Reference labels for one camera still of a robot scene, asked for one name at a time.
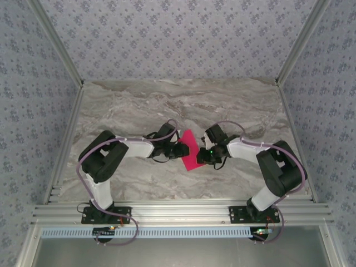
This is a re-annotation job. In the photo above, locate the pink paper sheet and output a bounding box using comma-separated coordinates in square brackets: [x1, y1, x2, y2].
[177, 128, 207, 172]

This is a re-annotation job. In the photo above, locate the grey metal sheet panel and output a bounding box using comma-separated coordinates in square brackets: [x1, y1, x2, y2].
[17, 225, 343, 267]

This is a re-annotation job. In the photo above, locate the small black circuit board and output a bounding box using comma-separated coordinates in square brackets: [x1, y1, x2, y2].
[93, 226, 116, 237]
[251, 227, 275, 236]

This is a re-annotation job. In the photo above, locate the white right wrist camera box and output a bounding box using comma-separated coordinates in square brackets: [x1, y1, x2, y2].
[200, 132, 214, 150]

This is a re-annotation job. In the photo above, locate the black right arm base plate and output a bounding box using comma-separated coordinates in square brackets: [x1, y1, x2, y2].
[228, 205, 281, 225]

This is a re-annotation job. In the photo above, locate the aluminium mounting rail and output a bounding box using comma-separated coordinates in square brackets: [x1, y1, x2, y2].
[30, 200, 334, 228]

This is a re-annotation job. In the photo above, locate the aluminium side rail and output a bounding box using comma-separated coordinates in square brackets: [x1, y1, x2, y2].
[276, 82, 319, 203]
[43, 83, 86, 205]

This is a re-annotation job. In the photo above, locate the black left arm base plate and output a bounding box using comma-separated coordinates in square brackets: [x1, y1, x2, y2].
[81, 206, 132, 225]

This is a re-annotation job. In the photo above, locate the pale blue slotted cable duct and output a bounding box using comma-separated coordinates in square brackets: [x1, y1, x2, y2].
[41, 226, 269, 240]

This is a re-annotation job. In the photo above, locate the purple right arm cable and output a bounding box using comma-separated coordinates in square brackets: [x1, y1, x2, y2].
[215, 120, 306, 245]

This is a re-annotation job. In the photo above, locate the aluminium frame post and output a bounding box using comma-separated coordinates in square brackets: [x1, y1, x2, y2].
[274, 0, 333, 86]
[27, 0, 85, 87]

